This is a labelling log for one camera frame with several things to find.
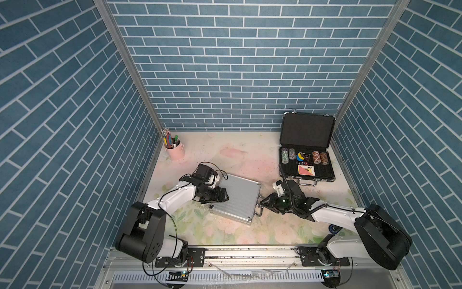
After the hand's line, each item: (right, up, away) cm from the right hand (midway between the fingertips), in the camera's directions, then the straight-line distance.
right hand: (261, 204), depth 84 cm
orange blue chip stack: (+38, +21, +18) cm, 47 cm away
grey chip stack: (+20, +23, +21) cm, 37 cm away
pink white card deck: (+27, +14, +16) cm, 34 cm away
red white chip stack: (+35, +22, +21) cm, 46 cm away
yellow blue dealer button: (+25, +22, +22) cm, 40 cm away
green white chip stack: (+16, +22, +21) cm, 34 cm away
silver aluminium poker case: (-8, +3, +2) cm, 9 cm away
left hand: (-17, +2, +2) cm, 17 cm away
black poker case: (+30, +32, +24) cm, 50 cm away
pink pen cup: (-47, +26, +17) cm, 57 cm away
